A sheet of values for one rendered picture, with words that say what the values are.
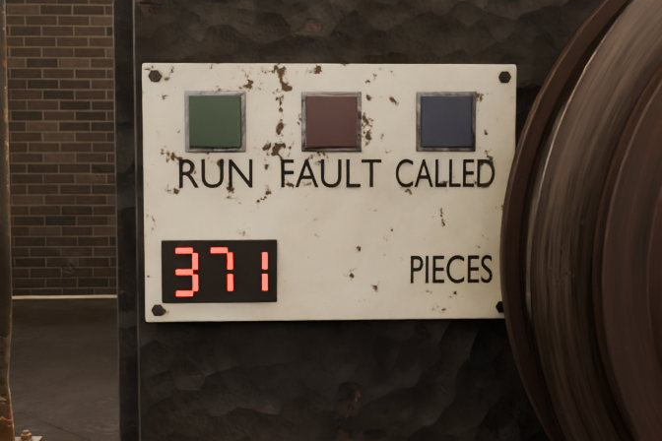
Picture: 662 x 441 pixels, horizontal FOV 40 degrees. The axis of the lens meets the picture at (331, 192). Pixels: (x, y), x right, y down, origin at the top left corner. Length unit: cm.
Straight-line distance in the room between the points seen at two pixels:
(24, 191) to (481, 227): 630
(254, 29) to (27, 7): 626
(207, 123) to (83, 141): 613
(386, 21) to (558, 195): 21
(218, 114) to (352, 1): 13
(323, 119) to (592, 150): 19
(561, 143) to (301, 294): 22
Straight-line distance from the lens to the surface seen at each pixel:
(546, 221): 52
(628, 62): 54
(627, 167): 52
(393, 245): 64
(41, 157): 682
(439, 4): 67
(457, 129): 64
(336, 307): 65
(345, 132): 63
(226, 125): 63
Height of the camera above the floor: 119
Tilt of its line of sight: 4 degrees down
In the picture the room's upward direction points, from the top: straight up
